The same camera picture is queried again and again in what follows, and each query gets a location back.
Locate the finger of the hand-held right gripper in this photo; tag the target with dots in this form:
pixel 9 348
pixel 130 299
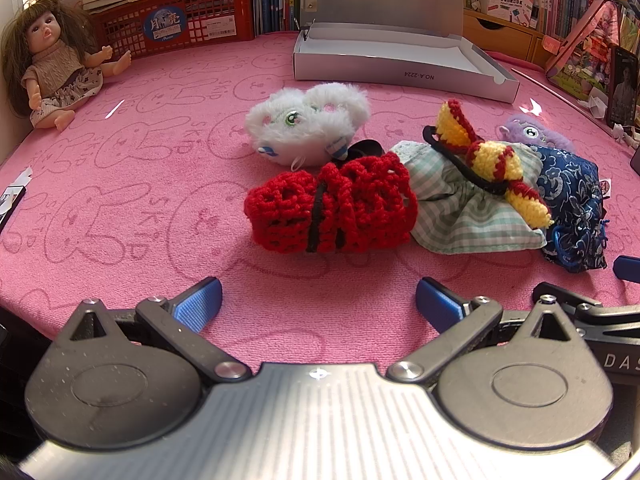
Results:
pixel 615 322
pixel 629 267

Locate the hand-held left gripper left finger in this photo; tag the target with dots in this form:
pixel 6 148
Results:
pixel 200 302

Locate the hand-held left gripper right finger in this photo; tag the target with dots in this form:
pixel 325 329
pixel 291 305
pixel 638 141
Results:
pixel 440 304

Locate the green gingham cloth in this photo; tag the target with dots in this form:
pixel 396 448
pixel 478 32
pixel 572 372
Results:
pixel 450 210

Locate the red crochet bundle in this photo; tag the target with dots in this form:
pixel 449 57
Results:
pixel 350 205

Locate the yellow red crochet bow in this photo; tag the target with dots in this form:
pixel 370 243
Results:
pixel 490 160

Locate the purple fluffy plush toy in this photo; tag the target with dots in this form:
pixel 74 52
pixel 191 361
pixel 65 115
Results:
pixel 525 132

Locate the black round object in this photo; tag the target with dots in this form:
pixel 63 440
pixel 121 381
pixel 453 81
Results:
pixel 367 149

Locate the white fluffy plush toy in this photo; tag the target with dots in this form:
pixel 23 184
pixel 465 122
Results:
pixel 305 120

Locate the silver box with lid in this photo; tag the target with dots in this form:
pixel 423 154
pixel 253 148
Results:
pixel 390 55

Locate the pink bunny-pattern mat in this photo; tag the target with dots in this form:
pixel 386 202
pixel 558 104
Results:
pixel 150 185

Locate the white folded paper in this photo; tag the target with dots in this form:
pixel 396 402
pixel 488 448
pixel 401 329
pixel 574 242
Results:
pixel 594 102

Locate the black photo card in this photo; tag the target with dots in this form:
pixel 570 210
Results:
pixel 625 85

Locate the thin metal rod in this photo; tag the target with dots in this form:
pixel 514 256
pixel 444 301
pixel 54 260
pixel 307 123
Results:
pixel 555 94

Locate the dark flat card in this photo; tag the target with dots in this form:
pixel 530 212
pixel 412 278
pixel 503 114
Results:
pixel 9 205

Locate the pink house-shaped box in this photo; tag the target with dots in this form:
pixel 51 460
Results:
pixel 585 55

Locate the wooden drawer organizer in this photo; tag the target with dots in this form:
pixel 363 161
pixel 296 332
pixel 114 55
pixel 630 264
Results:
pixel 505 35

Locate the brown-haired baby doll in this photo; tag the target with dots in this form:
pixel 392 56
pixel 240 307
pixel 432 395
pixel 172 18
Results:
pixel 50 70

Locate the large red plastic basket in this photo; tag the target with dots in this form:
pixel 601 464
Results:
pixel 200 15

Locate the white printed carton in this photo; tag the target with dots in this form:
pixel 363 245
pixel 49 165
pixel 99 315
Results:
pixel 510 0

